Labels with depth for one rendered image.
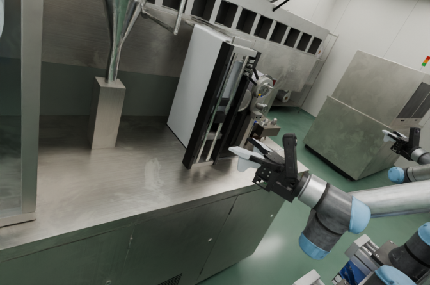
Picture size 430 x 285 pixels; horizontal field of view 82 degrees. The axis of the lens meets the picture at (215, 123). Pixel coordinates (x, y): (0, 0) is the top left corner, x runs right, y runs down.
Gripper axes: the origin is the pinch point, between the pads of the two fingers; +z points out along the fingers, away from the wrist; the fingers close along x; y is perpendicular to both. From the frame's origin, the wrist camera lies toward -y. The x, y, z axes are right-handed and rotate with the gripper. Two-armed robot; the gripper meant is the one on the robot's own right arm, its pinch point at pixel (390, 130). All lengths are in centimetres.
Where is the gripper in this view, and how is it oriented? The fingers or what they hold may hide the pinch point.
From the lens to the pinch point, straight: 177.3
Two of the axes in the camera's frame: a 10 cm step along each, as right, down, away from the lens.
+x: 9.7, 1.0, 2.1
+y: -1.9, 8.8, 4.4
